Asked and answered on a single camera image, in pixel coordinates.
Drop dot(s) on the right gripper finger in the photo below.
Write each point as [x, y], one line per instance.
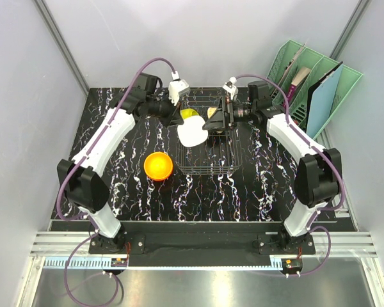
[213, 126]
[218, 116]

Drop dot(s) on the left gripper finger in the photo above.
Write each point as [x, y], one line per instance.
[175, 119]
[176, 108]

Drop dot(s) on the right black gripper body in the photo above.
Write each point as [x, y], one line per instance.
[241, 112]

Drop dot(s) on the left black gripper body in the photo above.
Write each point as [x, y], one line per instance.
[163, 110]

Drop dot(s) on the lime green bowl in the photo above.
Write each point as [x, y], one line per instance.
[187, 113]

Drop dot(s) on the white bowl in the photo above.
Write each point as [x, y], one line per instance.
[191, 132]

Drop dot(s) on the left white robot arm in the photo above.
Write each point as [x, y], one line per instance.
[80, 178]

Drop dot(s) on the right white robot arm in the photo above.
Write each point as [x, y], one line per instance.
[318, 175]

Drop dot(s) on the purple book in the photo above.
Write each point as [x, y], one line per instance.
[296, 82]

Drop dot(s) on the orange bowl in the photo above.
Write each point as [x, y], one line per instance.
[158, 177]

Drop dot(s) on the black clipboard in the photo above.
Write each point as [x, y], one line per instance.
[320, 92]

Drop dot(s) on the light blue folder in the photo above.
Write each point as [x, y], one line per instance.
[323, 102]

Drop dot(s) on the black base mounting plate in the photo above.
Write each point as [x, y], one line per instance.
[200, 245]

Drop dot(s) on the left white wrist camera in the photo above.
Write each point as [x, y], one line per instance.
[177, 88]

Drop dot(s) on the wire dish rack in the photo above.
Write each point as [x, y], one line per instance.
[220, 153]

